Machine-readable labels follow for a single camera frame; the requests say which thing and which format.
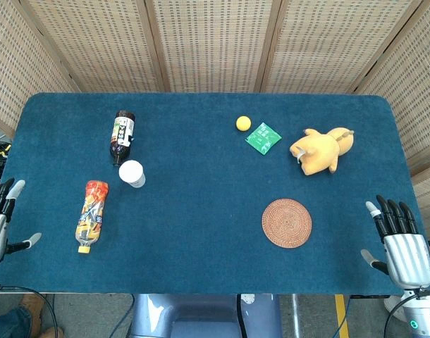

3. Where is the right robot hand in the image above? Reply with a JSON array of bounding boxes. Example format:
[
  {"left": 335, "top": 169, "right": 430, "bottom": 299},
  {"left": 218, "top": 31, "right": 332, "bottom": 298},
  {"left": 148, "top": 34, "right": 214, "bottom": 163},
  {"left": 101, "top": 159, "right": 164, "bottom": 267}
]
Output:
[{"left": 360, "top": 194, "right": 430, "bottom": 292}]

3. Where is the white paper cup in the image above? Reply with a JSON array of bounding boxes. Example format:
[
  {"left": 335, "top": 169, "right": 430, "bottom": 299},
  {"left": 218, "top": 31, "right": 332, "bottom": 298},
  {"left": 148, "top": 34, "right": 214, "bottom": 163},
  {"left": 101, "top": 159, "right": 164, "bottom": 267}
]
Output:
[{"left": 118, "top": 159, "right": 147, "bottom": 189}]

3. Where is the round woven coaster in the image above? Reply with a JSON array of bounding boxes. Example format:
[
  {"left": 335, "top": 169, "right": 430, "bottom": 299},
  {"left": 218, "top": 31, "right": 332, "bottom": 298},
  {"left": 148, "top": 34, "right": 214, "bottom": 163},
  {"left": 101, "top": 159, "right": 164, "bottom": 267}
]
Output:
[{"left": 261, "top": 198, "right": 313, "bottom": 249}]

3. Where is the white round floor base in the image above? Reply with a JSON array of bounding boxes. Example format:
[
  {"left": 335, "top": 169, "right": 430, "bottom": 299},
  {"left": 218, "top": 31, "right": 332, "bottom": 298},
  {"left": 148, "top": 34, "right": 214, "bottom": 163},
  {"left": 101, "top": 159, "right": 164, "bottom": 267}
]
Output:
[{"left": 383, "top": 294, "right": 406, "bottom": 314}]

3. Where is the yellow floor tape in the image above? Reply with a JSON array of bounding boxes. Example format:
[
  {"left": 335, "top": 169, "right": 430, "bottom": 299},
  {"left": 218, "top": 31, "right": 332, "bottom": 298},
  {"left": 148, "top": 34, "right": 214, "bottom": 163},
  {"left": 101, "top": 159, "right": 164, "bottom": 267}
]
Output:
[{"left": 334, "top": 294, "right": 350, "bottom": 338}]

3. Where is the tan leather boot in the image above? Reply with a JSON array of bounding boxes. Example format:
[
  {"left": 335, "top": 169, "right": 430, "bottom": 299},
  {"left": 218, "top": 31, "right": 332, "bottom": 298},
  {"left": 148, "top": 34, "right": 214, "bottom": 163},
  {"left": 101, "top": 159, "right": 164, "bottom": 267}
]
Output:
[
  {"left": 20, "top": 294, "right": 47, "bottom": 338},
  {"left": 38, "top": 326, "right": 65, "bottom": 338}
]

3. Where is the orange label plastic bottle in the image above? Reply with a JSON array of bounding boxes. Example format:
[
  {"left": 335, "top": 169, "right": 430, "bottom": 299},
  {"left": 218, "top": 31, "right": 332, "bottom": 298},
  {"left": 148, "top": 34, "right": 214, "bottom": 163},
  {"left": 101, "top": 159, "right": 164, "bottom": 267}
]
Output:
[{"left": 75, "top": 180, "right": 110, "bottom": 255}]

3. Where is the blue jeans leg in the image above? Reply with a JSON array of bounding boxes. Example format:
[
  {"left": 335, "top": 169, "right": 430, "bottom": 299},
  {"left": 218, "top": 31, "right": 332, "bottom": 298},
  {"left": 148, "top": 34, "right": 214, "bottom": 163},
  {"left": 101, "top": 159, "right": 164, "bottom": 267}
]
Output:
[{"left": 0, "top": 306, "right": 32, "bottom": 338}]

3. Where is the yellow plush toy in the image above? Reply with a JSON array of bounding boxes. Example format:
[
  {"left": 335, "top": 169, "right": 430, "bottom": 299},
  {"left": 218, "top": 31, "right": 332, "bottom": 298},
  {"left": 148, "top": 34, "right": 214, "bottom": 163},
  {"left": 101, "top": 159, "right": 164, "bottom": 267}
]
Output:
[{"left": 289, "top": 127, "right": 355, "bottom": 177}]

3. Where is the dark tea bottle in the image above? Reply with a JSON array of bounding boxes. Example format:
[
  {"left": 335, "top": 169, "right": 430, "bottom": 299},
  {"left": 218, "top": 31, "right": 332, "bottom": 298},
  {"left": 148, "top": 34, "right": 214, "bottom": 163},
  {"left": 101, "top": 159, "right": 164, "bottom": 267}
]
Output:
[{"left": 109, "top": 110, "right": 137, "bottom": 168}]

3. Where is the green sachet packet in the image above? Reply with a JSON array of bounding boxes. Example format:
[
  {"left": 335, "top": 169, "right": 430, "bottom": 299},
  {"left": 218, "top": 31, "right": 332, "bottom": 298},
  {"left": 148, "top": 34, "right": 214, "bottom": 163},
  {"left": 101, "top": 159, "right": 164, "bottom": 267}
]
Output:
[{"left": 245, "top": 122, "right": 283, "bottom": 156}]

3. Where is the blue table cloth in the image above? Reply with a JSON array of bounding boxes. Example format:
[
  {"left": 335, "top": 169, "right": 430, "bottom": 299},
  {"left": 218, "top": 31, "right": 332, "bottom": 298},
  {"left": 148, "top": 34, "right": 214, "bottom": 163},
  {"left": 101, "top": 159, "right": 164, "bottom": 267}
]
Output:
[{"left": 0, "top": 92, "right": 429, "bottom": 296}]

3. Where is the blue grey robot torso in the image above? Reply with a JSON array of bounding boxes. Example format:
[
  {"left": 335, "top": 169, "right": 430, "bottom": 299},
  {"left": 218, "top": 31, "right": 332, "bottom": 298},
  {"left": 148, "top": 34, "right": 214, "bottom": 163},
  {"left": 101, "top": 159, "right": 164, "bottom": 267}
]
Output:
[{"left": 128, "top": 294, "right": 283, "bottom": 338}]

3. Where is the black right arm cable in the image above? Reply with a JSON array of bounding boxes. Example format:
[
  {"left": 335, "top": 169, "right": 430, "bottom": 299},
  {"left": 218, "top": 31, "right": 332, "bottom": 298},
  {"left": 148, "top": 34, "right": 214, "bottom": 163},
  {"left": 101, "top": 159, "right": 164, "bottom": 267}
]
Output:
[{"left": 383, "top": 292, "right": 419, "bottom": 338}]

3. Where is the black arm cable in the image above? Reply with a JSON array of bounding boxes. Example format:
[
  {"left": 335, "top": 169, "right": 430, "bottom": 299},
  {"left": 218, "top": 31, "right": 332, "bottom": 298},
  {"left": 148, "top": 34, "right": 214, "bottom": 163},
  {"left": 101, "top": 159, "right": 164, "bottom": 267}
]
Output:
[
  {"left": 383, "top": 292, "right": 419, "bottom": 338},
  {"left": 0, "top": 285, "right": 60, "bottom": 338}
]

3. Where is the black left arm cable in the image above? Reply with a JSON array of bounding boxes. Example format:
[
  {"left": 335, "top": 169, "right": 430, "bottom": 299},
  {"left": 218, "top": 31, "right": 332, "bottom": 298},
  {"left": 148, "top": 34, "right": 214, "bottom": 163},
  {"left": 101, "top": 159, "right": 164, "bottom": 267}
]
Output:
[{"left": 0, "top": 285, "right": 60, "bottom": 338}]

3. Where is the blue floor cable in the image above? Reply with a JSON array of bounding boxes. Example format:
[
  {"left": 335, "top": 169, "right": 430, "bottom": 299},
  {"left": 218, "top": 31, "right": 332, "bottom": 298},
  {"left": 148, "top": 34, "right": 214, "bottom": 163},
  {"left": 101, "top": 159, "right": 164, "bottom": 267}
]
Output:
[{"left": 108, "top": 294, "right": 135, "bottom": 338}]

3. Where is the black torso cable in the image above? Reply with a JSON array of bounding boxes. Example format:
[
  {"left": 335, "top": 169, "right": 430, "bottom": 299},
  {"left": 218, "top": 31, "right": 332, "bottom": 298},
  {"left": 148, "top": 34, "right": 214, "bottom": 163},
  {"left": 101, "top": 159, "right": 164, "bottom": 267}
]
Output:
[{"left": 235, "top": 294, "right": 248, "bottom": 338}]

